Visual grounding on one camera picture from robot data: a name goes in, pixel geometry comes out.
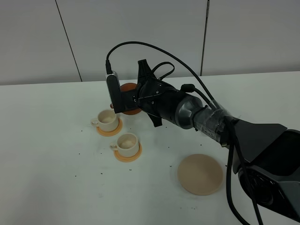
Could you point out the near white teacup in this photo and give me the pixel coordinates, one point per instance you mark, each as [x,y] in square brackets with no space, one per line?
[127,145]

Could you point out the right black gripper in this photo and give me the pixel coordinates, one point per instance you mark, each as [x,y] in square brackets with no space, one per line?
[158,99]

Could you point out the orange coaster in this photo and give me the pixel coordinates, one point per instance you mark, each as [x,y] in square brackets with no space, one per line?
[128,159]
[111,133]

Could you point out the brown clay teapot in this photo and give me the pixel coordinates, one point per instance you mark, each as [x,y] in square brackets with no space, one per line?
[127,87]

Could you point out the far white teacup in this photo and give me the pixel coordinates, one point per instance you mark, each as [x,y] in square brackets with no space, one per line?
[107,120]

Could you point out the near orange coaster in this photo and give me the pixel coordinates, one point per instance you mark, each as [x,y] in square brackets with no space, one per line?
[128,159]

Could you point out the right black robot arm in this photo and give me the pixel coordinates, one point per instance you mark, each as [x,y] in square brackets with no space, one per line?
[266,157]

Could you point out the white teacup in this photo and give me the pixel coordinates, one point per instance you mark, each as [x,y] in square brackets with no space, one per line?
[127,145]
[107,120]

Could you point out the beige round teapot tray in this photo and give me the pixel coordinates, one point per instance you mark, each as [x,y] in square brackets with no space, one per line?
[200,174]

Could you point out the far orange coaster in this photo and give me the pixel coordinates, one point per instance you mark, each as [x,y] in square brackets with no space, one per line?
[111,133]

